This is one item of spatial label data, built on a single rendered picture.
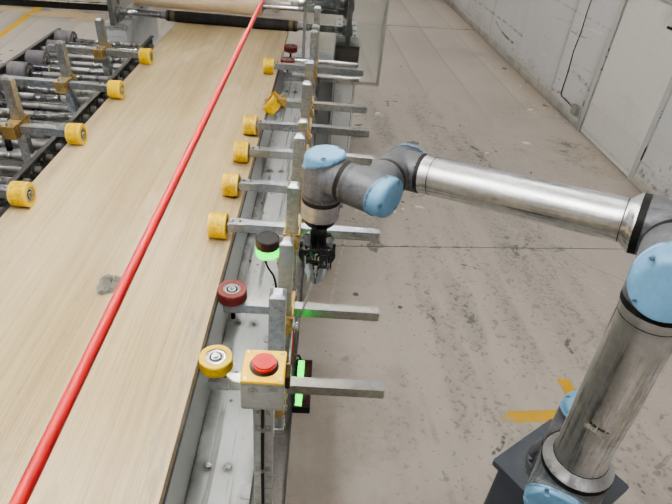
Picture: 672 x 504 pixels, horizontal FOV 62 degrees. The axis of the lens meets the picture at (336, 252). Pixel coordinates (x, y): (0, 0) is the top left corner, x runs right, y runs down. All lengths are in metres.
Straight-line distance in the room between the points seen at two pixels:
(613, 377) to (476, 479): 1.29
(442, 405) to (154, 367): 1.47
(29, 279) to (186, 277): 0.41
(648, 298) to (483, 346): 1.87
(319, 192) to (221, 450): 0.74
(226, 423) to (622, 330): 1.02
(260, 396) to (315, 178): 0.49
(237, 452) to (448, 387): 1.28
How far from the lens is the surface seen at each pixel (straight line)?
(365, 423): 2.40
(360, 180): 1.15
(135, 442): 1.26
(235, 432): 1.59
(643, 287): 1.01
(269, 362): 0.92
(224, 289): 1.56
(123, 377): 1.38
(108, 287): 1.62
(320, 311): 1.57
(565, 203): 1.15
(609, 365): 1.14
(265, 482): 1.17
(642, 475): 2.66
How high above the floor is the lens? 1.92
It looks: 36 degrees down
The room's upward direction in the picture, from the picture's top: 6 degrees clockwise
